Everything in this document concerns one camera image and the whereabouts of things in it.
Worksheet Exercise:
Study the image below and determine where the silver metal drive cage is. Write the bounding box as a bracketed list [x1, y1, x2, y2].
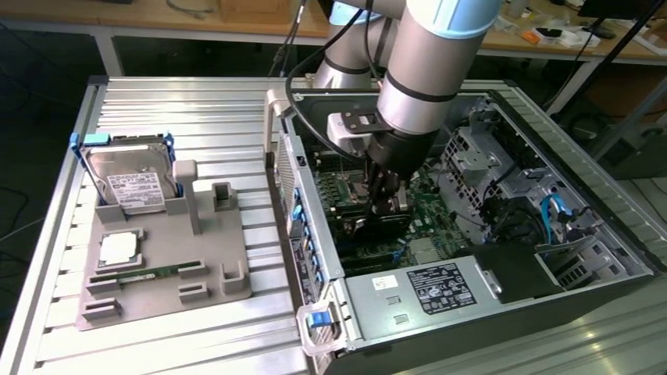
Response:
[441, 124, 522, 204]

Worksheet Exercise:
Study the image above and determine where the grey metal disk bay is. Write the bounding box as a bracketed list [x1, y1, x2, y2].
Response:
[534, 234, 632, 290]

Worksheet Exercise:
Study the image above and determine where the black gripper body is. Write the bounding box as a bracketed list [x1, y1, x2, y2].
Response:
[365, 130, 443, 181]

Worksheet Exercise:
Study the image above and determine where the silver CPU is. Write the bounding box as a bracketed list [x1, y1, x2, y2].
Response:
[98, 233, 146, 266]

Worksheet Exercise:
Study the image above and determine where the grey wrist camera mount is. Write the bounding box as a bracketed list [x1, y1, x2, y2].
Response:
[326, 111, 390, 159]

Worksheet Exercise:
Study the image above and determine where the black disk wire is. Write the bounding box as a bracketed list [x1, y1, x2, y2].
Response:
[479, 197, 546, 243]

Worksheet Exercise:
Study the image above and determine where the CPU socket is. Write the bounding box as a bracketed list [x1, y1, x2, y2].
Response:
[337, 173, 370, 200]

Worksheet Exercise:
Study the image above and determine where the green motherboard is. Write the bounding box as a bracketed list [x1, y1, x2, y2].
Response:
[307, 148, 455, 274]

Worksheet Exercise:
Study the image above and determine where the white and black gadget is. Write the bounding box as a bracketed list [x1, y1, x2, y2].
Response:
[534, 26, 601, 48]

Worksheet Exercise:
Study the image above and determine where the gpu card with metal bracket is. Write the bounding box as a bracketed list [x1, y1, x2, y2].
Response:
[338, 198, 417, 245]

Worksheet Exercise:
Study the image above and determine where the grey plastic parts rack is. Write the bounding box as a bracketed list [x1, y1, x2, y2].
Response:
[75, 159, 255, 332]

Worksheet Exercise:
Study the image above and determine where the grey coiled cable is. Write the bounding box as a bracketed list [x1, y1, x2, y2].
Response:
[166, 0, 217, 13]

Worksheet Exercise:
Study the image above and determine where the dark grey box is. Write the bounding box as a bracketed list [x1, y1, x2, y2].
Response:
[598, 124, 667, 180]

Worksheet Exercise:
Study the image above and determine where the silver chipset heatsink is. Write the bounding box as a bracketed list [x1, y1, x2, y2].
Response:
[409, 238, 450, 265]

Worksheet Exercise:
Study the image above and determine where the black tripod pole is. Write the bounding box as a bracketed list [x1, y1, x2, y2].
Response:
[541, 0, 664, 114]

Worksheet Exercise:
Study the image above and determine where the black monitor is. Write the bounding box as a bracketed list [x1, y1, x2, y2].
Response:
[577, 0, 667, 40]

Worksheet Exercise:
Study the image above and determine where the wooden workbench white frame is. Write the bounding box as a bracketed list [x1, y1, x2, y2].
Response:
[477, 0, 667, 114]
[0, 0, 335, 77]

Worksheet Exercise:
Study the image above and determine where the hard disk in blue carrier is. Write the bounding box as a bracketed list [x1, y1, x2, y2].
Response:
[70, 131, 185, 216]

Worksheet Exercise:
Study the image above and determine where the black plastic fan shroud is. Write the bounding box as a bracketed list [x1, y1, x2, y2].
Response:
[453, 240, 567, 305]

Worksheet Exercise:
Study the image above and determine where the open black PC case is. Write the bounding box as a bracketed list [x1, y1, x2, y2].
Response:
[263, 87, 667, 375]

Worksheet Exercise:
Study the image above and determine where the brown cardboard box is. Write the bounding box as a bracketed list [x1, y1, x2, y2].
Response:
[218, 0, 291, 24]

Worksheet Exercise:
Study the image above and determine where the grey power supply unit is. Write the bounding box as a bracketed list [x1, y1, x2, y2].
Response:
[343, 257, 505, 341]

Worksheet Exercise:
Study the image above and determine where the green RAM stick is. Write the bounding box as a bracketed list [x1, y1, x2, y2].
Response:
[117, 266, 182, 280]

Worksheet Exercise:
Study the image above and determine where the black expansion slot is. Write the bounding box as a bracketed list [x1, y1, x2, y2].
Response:
[338, 249, 394, 270]

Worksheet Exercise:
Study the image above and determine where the blue disk wire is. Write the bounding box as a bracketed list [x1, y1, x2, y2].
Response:
[539, 193, 578, 245]

